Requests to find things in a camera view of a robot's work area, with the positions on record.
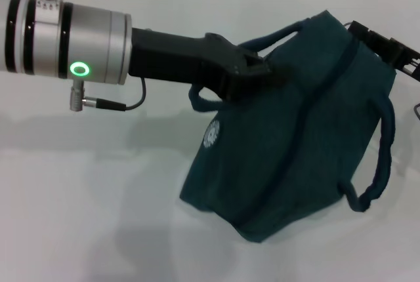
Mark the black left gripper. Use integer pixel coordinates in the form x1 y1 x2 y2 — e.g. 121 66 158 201
128 27 287 103

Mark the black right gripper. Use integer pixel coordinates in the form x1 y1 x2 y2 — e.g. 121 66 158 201
346 19 420 82

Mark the dark teal insulated lunch bag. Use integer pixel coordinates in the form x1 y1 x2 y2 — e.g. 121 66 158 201
179 9 398 245

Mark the dark left arm cable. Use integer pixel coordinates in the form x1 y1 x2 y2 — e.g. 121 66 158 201
69 77 147 113

